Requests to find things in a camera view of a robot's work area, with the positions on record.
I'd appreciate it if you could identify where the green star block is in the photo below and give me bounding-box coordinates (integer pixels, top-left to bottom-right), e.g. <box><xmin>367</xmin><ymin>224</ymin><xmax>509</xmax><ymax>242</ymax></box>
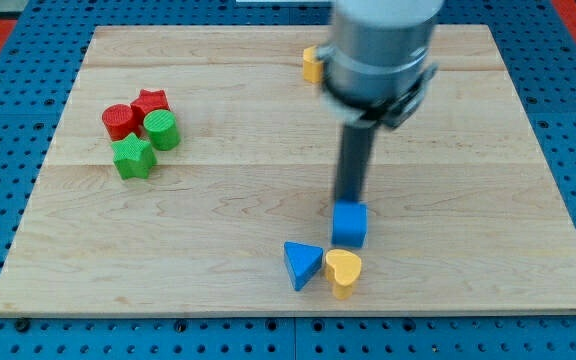
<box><xmin>111</xmin><ymin>133</ymin><xmax>157</xmax><ymax>180</ymax></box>

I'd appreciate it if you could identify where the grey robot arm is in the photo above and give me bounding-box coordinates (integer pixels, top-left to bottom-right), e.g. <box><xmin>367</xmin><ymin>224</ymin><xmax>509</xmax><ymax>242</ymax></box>
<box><xmin>316</xmin><ymin>0</ymin><xmax>444</xmax><ymax>129</ymax></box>

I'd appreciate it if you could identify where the yellow heart block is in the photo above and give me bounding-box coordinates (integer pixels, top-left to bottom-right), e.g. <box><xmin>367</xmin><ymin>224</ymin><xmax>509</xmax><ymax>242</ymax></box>
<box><xmin>324</xmin><ymin>249</ymin><xmax>363</xmax><ymax>300</ymax></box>

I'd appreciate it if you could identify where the yellow block behind arm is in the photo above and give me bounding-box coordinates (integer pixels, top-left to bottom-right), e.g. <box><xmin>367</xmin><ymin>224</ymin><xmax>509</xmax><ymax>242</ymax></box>
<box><xmin>302</xmin><ymin>46</ymin><xmax>323</xmax><ymax>84</ymax></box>

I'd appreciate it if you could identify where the light wooden board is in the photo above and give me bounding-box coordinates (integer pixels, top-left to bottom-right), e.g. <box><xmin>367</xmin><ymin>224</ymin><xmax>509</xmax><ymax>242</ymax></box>
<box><xmin>0</xmin><ymin>25</ymin><xmax>576</xmax><ymax>318</ymax></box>

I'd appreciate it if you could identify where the red star block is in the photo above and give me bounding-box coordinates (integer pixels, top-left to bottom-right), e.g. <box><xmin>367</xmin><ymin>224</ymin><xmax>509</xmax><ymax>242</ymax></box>
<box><xmin>130</xmin><ymin>89</ymin><xmax>170</xmax><ymax>124</ymax></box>

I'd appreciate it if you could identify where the blue triangle block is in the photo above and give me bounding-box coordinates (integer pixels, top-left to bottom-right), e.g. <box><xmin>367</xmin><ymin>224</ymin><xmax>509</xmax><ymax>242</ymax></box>
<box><xmin>283</xmin><ymin>241</ymin><xmax>323</xmax><ymax>291</ymax></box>

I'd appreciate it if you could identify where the green cylinder block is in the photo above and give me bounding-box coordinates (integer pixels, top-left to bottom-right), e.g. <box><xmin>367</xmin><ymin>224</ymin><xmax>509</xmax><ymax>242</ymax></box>
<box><xmin>143</xmin><ymin>109</ymin><xmax>181</xmax><ymax>151</ymax></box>

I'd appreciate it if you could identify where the blue cube block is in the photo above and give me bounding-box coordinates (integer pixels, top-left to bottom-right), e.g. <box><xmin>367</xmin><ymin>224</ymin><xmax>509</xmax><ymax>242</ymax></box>
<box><xmin>331</xmin><ymin>201</ymin><xmax>368</xmax><ymax>248</ymax></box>

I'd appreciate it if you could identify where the black pusher rod tool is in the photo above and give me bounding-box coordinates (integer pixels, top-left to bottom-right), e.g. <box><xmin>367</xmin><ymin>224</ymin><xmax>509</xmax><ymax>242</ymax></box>
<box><xmin>334</xmin><ymin>123</ymin><xmax>378</xmax><ymax>202</ymax></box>

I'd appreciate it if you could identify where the red cylinder block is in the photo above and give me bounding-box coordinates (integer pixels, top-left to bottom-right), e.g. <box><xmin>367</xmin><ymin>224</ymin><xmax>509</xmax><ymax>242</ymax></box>
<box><xmin>101</xmin><ymin>104</ymin><xmax>141</xmax><ymax>141</ymax></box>

